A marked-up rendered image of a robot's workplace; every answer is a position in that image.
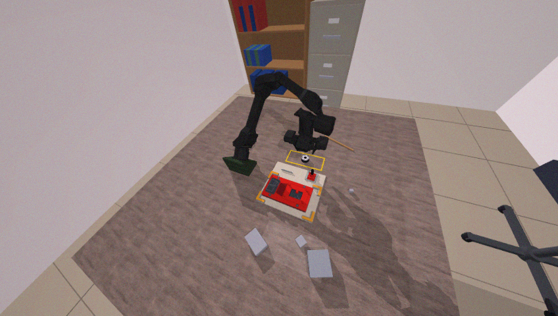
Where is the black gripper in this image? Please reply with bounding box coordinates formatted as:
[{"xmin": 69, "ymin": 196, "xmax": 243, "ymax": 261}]
[{"xmin": 284, "ymin": 128, "xmax": 329, "ymax": 154}]

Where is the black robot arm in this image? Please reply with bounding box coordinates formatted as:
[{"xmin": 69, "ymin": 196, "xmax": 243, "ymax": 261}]
[{"xmin": 232, "ymin": 71, "xmax": 336, "ymax": 161}]

